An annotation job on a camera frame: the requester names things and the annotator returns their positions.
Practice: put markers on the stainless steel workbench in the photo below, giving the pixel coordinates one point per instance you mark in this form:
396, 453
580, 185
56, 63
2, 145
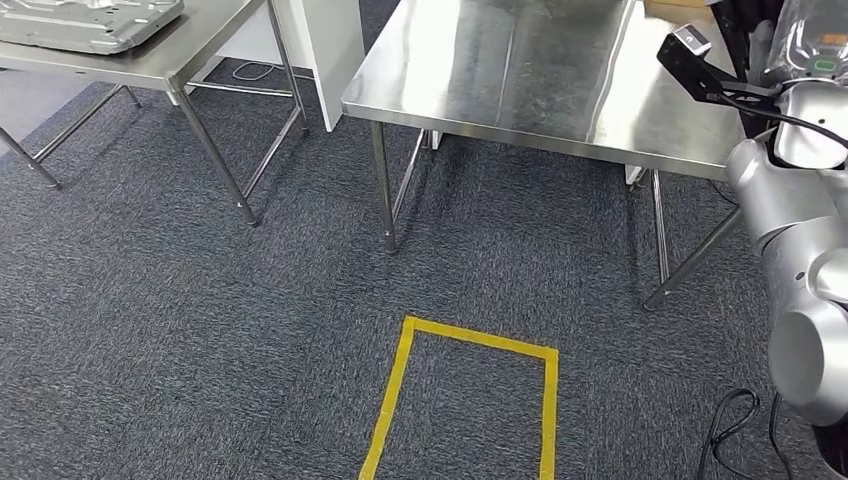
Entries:
497, 66

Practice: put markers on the yellow floor tape square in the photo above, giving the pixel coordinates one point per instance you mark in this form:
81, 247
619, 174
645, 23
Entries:
477, 336

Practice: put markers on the white cabinet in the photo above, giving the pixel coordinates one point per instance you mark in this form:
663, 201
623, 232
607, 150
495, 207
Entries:
331, 53

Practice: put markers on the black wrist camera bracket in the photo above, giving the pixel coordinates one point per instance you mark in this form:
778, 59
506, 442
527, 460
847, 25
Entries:
689, 69

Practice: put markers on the robot right arm silver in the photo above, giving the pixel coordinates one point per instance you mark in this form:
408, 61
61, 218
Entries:
795, 212

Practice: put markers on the robot right hand grey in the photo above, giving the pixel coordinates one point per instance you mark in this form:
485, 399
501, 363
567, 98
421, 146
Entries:
808, 40

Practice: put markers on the grey sheet metal part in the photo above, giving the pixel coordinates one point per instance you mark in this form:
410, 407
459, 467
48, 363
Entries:
86, 26

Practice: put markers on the stainless steel table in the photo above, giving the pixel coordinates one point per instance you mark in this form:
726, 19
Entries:
166, 60

